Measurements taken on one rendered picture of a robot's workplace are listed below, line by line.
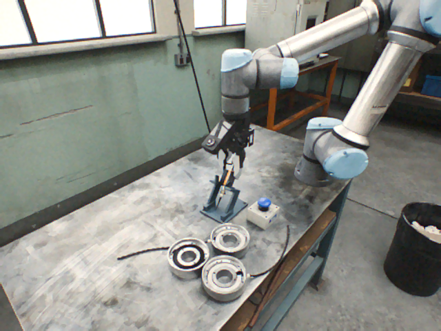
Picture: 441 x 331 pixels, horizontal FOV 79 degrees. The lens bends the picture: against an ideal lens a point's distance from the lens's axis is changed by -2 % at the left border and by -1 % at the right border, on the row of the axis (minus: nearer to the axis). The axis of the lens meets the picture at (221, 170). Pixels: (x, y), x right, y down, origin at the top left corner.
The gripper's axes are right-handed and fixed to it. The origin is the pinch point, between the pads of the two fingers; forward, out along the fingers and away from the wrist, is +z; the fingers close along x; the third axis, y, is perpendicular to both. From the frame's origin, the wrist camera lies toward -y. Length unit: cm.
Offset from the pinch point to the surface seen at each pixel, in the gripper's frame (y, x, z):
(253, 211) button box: -2.3, -11.1, 7.4
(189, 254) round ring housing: -24.1, -5.4, 10.5
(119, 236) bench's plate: -31.5, 15.6, 11.9
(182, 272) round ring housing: -30.1, -9.4, 8.4
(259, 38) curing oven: 191, 110, -14
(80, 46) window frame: 30, 139, -22
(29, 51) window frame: 2, 140, -22
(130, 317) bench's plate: -43.8, -6.8, 11.9
